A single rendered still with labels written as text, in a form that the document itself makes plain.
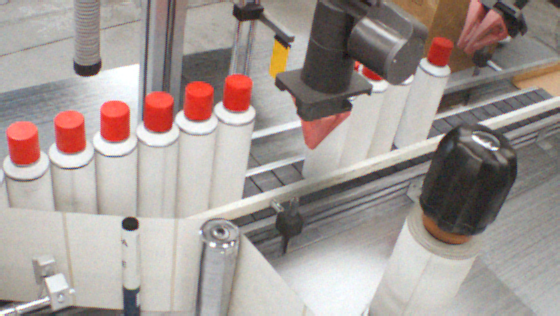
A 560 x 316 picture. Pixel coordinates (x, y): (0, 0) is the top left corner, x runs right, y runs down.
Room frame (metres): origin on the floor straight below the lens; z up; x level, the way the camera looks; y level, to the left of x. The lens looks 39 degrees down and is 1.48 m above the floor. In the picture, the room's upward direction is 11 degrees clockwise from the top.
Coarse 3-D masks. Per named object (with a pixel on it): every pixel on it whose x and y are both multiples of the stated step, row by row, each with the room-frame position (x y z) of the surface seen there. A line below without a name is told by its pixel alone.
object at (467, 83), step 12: (552, 60) 1.17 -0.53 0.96; (504, 72) 1.05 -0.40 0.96; (516, 72) 1.08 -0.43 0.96; (456, 84) 0.96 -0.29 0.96; (468, 84) 0.98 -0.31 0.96; (264, 132) 0.70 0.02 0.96; (276, 132) 0.71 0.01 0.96; (288, 132) 0.72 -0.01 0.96; (300, 132) 0.73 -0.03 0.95; (252, 144) 0.68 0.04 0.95
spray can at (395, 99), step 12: (408, 84) 0.78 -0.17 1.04; (396, 96) 0.78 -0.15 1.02; (384, 108) 0.78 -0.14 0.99; (396, 108) 0.78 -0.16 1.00; (384, 120) 0.78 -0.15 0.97; (396, 120) 0.78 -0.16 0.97; (384, 132) 0.78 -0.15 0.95; (372, 144) 0.78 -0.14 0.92; (384, 144) 0.78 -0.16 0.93; (372, 156) 0.78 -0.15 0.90
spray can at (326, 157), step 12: (348, 120) 0.71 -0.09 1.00; (336, 132) 0.70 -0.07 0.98; (324, 144) 0.70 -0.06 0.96; (336, 144) 0.70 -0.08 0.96; (312, 156) 0.71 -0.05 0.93; (324, 156) 0.70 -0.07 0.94; (336, 156) 0.71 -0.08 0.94; (312, 168) 0.71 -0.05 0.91; (324, 168) 0.70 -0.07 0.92; (336, 168) 0.71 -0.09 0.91
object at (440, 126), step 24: (528, 96) 1.14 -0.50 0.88; (552, 96) 1.16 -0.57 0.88; (456, 120) 0.97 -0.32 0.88; (480, 120) 0.99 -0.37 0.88; (528, 120) 1.04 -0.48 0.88; (288, 168) 0.73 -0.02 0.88; (384, 168) 0.78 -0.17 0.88; (264, 192) 0.67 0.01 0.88; (312, 192) 0.69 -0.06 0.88; (336, 192) 0.70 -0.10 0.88; (264, 216) 0.62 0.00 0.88
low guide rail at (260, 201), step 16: (512, 112) 0.99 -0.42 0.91; (528, 112) 1.01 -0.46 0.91; (496, 128) 0.95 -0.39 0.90; (416, 144) 0.82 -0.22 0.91; (432, 144) 0.83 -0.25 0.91; (368, 160) 0.75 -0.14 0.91; (384, 160) 0.76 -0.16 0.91; (400, 160) 0.78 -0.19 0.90; (320, 176) 0.69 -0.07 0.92; (336, 176) 0.70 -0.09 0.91; (352, 176) 0.72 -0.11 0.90; (272, 192) 0.63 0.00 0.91; (288, 192) 0.64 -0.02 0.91; (304, 192) 0.66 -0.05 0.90; (224, 208) 0.58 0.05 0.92; (240, 208) 0.59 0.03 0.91; (256, 208) 0.61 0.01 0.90
